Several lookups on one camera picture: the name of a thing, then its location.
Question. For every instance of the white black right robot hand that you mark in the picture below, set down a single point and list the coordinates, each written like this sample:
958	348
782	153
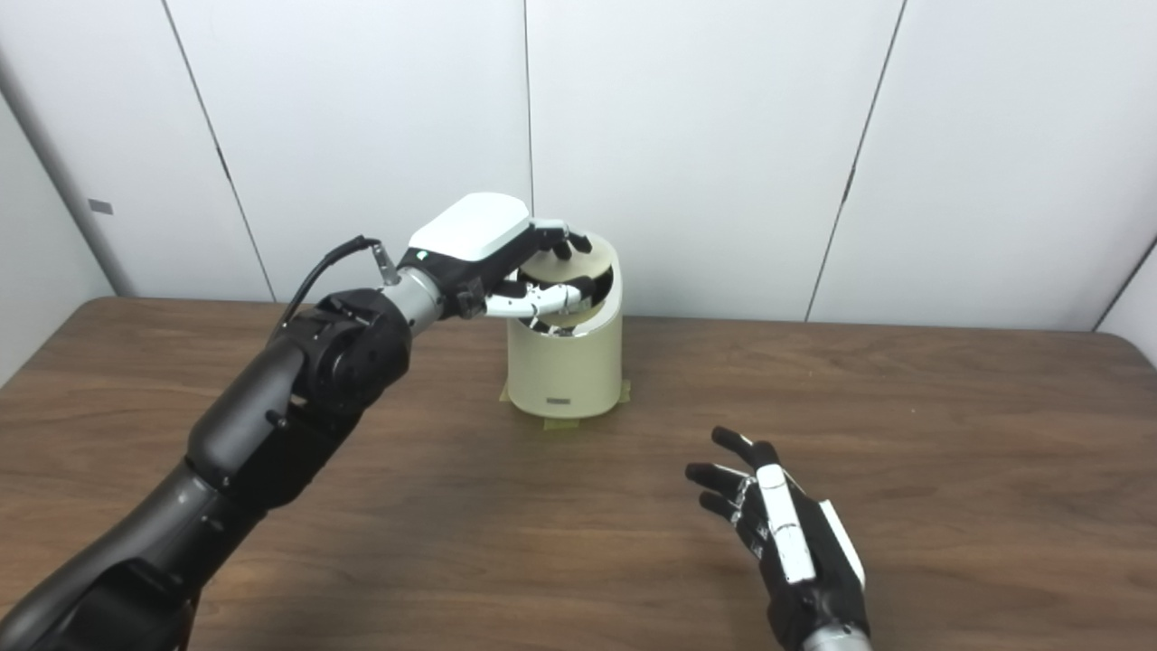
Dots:
786	533

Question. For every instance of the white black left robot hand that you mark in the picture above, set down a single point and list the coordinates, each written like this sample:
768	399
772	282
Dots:
470	231

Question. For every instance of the cream round bin lid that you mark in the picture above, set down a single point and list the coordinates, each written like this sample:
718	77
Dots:
587	269

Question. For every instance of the cream-colored bin body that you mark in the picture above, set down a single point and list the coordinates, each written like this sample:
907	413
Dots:
565	371

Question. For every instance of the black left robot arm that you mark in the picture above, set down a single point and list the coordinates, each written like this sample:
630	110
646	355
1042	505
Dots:
271	416

